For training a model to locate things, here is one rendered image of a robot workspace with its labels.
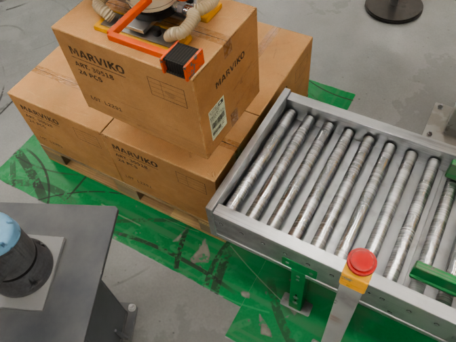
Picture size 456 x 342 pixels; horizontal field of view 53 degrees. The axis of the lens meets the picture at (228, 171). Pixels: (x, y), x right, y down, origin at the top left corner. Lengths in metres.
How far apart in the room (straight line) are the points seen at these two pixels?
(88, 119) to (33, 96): 0.35
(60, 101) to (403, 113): 1.90
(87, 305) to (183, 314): 0.80
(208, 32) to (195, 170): 0.60
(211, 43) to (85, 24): 0.46
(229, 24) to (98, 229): 0.81
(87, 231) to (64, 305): 0.25
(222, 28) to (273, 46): 0.85
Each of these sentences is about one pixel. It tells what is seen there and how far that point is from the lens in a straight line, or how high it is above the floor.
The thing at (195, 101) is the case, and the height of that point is 1.03.
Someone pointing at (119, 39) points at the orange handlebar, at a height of 1.26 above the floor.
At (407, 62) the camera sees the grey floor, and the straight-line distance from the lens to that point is 3.23.
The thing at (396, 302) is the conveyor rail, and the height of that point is 0.55.
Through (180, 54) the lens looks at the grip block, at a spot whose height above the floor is 1.27.
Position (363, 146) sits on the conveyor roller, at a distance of 1.97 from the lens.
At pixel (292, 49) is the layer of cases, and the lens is 2.38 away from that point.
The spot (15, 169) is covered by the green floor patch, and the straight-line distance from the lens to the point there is 2.94.
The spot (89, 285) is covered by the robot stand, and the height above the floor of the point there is 0.75.
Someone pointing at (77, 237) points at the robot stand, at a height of 0.75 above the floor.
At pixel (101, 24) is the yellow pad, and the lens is 1.67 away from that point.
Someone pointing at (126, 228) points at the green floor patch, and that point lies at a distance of 2.45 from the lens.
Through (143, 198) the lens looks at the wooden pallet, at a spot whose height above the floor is 0.02.
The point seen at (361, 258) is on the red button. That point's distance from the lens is 1.15.
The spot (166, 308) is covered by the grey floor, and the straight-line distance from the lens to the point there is 2.23.
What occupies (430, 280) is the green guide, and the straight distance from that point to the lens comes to 1.69.
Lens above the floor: 2.07
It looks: 54 degrees down
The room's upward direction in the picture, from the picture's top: 7 degrees counter-clockwise
